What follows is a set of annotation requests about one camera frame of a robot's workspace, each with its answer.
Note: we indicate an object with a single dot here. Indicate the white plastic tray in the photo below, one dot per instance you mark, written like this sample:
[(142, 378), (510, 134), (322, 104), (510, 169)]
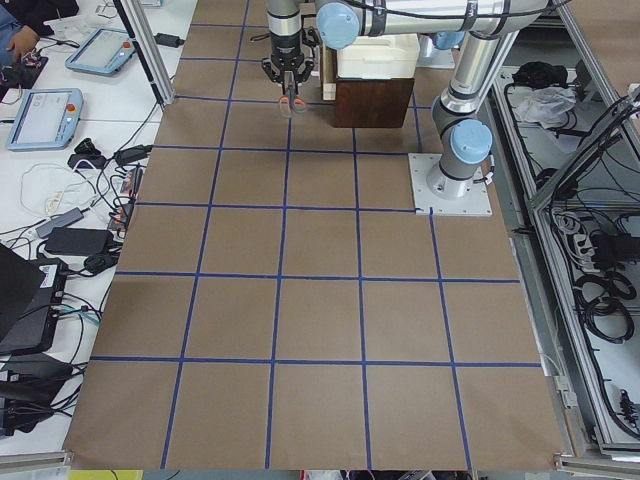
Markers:
[(379, 58)]

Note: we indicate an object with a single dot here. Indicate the black laptop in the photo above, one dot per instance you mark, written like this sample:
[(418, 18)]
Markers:
[(31, 291)]

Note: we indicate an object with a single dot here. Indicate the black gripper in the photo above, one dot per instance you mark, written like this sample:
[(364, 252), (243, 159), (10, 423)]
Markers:
[(286, 51)]

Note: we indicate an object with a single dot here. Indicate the dark brown wooden cabinet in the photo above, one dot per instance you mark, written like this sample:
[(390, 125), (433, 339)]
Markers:
[(378, 103)]

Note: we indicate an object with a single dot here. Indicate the blue teach pendant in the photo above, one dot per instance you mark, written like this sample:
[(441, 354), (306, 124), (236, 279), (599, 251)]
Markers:
[(103, 53), (46, 120)]

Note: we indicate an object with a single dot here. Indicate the grey orange-handled scissors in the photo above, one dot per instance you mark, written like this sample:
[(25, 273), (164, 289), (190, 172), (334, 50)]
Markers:
[(290, 103)]

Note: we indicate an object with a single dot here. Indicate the light wooden drawer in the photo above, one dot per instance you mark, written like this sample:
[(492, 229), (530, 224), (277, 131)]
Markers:
[(328, 73)]

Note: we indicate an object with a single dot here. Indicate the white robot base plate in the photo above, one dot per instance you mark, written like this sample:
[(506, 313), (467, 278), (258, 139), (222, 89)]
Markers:
[(435, 194)]

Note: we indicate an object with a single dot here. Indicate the aluminium frame post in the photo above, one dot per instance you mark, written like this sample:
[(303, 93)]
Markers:
[(132, 15)]

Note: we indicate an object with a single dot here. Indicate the black power adapter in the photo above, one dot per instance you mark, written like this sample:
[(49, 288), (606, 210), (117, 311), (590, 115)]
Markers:
[(77, 241)]

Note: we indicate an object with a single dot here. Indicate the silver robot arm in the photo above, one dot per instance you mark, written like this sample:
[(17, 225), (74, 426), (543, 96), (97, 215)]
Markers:
[(287, 25), (488, 27)]

